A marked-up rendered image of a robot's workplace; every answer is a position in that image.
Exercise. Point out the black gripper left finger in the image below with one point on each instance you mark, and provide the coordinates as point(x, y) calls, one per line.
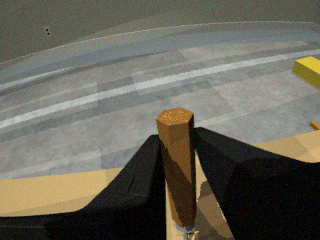
point(132, 207)

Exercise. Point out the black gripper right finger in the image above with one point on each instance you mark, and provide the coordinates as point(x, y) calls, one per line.
point(263, 195)

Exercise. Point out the tan wooden floor panel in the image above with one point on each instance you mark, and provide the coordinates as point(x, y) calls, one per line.
point(68, 193)

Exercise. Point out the yellow rectangular block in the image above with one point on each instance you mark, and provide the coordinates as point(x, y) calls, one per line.
point(309, 69)

